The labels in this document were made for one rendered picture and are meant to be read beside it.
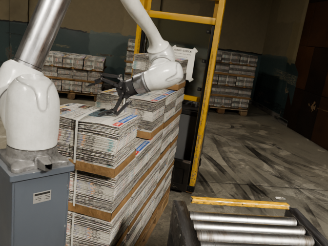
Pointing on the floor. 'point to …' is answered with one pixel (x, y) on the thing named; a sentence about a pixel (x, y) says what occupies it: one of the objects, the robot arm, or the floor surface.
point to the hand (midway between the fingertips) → (96, 99)
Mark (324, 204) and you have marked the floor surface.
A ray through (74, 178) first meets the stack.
